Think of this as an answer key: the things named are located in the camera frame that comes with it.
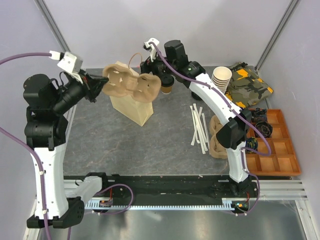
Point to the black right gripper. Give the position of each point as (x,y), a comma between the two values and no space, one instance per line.
(148,66)

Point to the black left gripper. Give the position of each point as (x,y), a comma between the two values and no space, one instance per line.
(93,84)

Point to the black plastic cup lid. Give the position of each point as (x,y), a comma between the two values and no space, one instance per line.
(167,80)

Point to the cardboard cup carrier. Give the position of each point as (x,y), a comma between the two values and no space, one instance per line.
(123,82)
(216,150)

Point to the brown paper takeout bag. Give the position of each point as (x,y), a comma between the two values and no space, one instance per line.
(138,112)

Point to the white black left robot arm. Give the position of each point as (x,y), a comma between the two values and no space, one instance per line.
(46,134)

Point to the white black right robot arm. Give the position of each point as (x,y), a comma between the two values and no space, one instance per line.
(175,66)

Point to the stack of black lids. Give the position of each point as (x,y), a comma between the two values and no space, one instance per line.
(195,96)

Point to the white wrapped straw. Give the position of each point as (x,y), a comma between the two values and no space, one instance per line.
(197,124)
(202,138)
(200,134)
(194,137)
(205,145)

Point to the stack of paper cups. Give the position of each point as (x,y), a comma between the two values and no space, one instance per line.
(221,77)

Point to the camouflage fabric cloth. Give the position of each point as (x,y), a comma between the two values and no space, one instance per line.
(246,88)

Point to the orange compartment tray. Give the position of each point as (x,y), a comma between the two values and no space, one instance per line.
(283,160)

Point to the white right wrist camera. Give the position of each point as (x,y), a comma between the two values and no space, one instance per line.
(151,46)

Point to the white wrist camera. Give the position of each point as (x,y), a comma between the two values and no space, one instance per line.
(69,63)
(151,46)

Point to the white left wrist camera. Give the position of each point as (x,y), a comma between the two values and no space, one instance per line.
(69,63)

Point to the white slotted cable duct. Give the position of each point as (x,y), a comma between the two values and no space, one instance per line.
(226,205)

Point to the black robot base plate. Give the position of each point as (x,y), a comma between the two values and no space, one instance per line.
(215,186)

